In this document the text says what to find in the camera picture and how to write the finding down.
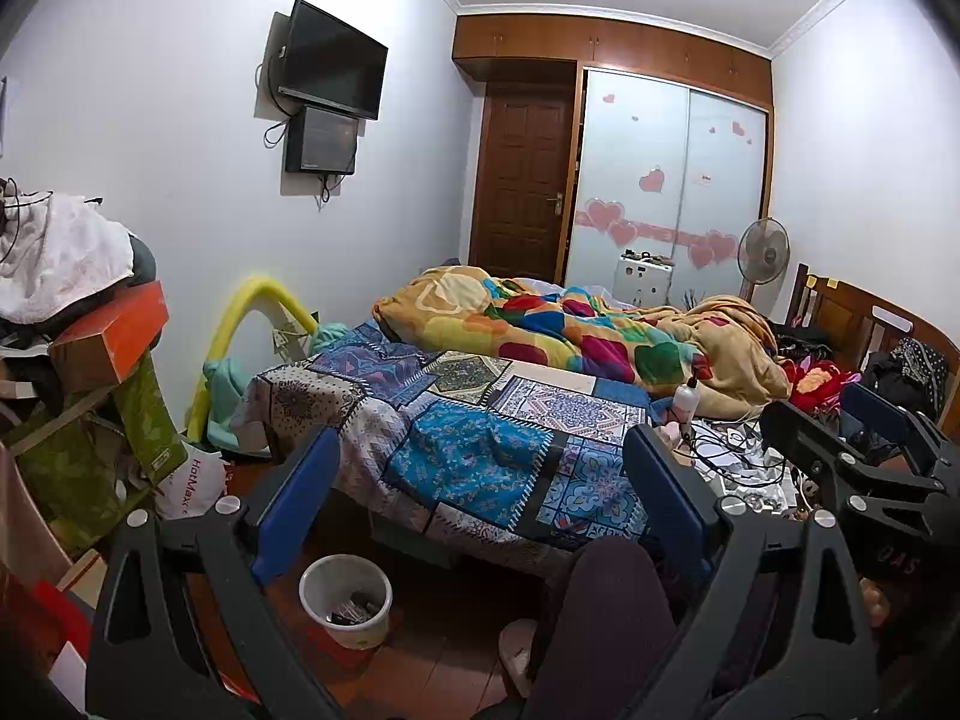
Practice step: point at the small white cabinet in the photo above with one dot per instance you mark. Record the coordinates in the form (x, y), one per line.
(645, 281)

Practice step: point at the person's right hand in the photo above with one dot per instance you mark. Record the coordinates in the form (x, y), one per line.
(877, 604)

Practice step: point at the dark plastic pieces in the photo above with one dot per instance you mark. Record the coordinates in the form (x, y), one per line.
(352, 611)

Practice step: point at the person's leg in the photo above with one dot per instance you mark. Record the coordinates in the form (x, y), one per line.
(607, 630)

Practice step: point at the green patterned box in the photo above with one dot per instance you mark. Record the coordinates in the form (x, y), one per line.
(142, 427)

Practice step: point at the dark grey cushion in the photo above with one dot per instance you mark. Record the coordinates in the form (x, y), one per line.
(142, 262)

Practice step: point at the wooden headboard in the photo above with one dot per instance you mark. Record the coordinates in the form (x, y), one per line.
(847, 315)

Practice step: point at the standing electric fan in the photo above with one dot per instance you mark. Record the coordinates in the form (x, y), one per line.
(763, 251)

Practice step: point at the frosted sliding wardrobe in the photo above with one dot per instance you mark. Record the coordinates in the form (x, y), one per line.
(660, 142)

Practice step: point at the white plastic bin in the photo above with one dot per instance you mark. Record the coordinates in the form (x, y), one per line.
(360, 634)

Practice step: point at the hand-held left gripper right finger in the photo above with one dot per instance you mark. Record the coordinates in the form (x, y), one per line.
(664, 495)

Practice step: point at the white crumpled cloth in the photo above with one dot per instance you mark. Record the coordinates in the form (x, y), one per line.
(67, 255)

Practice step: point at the colourful patterned quilt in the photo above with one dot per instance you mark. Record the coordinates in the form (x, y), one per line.
(540, 330)

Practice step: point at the brown cardboard box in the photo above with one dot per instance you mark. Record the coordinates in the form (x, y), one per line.
(26, 517)

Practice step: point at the blue patchwork bedspread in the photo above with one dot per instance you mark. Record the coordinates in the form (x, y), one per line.
(465, 450)

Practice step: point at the brown wooden door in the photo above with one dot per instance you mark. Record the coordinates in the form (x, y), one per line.
(521, 187)

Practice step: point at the small black wall box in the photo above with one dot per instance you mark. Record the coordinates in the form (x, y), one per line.
(322, 142)

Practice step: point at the black wall television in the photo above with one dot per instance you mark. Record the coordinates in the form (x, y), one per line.
(334, 60)

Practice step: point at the white slipper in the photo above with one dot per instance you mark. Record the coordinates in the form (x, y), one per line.
(517, 652)

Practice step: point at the yellow foam tube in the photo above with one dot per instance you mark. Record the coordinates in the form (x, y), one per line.
(225, 322)

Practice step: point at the black patterned bag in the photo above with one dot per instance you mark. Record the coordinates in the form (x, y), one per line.
(919, 367)

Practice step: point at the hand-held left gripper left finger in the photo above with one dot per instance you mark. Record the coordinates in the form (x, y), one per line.
(300, 495)

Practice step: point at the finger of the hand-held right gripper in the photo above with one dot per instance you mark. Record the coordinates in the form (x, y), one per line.
(892, 424)
(832, 457)

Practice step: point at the white red-print plastic bag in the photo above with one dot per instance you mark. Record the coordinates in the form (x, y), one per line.
(191, 480)

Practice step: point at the white squeeze bottle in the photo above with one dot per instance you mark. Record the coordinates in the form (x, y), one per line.
(685, 401)

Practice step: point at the teal cloth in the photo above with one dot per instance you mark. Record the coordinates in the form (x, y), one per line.
(225, 412)

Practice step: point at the red flat box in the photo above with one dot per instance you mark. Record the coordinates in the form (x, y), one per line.
(56, 615)

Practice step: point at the orange cardboard box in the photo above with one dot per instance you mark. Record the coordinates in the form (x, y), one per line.
(112, 341)

